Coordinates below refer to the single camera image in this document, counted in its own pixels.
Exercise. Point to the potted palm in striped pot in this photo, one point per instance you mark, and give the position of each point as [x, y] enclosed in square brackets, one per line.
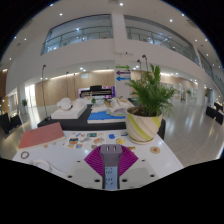
[143, 125]

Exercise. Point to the colourful sticker sheet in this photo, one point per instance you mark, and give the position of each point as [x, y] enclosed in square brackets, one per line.
[83, 140]

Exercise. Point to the white cushioned sofa block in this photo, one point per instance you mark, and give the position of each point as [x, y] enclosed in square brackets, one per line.
[66, 111]

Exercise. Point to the group of black chairs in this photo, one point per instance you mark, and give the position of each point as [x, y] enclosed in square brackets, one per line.
[216, 113]
[7, 122]

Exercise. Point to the low black display platform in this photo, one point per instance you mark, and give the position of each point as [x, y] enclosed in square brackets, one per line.
[80, 125]

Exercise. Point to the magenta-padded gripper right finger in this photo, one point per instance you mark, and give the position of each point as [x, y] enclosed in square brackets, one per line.
[128, 161]

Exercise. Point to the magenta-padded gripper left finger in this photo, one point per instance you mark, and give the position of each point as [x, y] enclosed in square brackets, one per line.
[95, 161]

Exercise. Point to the flat pink board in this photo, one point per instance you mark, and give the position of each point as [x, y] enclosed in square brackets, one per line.
[41, 135]

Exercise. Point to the blue floor mat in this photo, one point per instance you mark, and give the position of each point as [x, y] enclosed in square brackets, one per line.
[103, 116]

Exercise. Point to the blue arrow sign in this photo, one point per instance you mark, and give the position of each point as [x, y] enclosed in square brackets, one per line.
[123, 78]

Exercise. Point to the round wooden picture coaster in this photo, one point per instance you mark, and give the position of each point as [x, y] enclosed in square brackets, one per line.
[155, 150]

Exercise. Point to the small distant potted plant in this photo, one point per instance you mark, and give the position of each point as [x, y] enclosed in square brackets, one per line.
[24, 102]

